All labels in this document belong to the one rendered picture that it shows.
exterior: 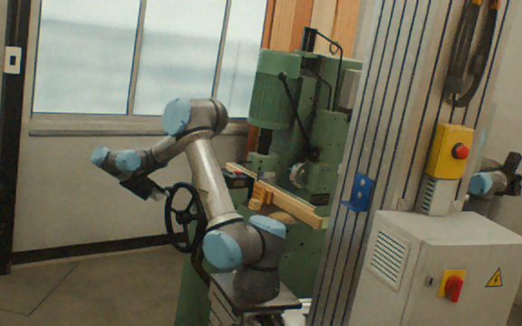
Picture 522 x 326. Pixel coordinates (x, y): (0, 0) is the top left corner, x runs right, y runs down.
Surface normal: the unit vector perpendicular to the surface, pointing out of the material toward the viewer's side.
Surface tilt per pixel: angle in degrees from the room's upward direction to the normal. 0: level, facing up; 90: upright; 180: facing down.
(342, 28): 86
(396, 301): 90
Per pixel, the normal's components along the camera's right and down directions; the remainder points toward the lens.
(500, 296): 0.41, 0.30
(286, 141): -0.79, 0.01
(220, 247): -0.64, 0.18
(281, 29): 0.62, 0.25
